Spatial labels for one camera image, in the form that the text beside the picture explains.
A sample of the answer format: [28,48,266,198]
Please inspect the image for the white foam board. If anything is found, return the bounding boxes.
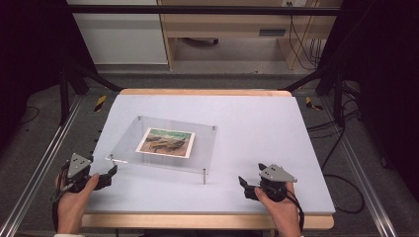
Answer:
[86,94,337,215]

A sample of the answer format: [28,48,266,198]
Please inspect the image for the yellow black tape marker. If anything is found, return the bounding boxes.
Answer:
[304,96,324,112]
[94,95,109,113]

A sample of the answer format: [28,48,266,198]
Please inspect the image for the black hanging desk cables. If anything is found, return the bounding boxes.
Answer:
[287,1,327,71]

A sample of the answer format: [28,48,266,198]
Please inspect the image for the black horizontal bar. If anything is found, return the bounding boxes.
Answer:
[65,4,344,17]

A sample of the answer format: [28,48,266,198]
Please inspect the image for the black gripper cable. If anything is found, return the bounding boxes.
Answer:
[285,189,306,235]
[49,162,72,233]

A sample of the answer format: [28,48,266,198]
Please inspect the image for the black looped floor cable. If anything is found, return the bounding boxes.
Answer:
[319,126,366,215]

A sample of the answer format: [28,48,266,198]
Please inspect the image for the white cabinet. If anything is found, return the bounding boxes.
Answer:
[65,0,170,66]

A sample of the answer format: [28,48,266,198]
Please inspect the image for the black curtain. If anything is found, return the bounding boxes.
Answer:
[324,0,419,196]
[0,0,98,152]

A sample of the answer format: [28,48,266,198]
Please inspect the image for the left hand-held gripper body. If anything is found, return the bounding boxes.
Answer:
[58,152,101,195]

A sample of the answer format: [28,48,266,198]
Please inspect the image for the clear acrylic photo frame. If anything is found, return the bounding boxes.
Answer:
[105,115,218,186]

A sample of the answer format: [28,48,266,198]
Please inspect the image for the aluminium floor rail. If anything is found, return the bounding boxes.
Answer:
[0,94,84,237]
[319,96,399,237]

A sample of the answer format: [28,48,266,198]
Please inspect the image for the light wooden desk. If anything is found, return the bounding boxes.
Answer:
[157,0,344,71]

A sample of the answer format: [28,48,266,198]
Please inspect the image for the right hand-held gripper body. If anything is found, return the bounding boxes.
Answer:
[257,163,298,203]

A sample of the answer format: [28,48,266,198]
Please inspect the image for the person's right hand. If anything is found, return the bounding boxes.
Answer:
[253,182,302,237]

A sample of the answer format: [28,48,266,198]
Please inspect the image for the black metal stand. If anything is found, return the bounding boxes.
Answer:
[58,60,124,126]
[279,60,348,128]

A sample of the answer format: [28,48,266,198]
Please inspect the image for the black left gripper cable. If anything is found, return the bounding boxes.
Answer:
[49,162,72,233]

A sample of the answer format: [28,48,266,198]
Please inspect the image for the black floor cables bundle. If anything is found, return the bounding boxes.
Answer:
[305,82,364,141]

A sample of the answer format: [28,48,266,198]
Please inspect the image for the person's left hand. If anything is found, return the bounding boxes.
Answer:
[56,173,101,235]

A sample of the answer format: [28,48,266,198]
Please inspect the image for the landscape picture card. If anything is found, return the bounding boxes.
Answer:
[134,126,197,160]

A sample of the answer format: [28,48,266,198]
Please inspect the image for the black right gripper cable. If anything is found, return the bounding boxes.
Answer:
[285,189,306,235]

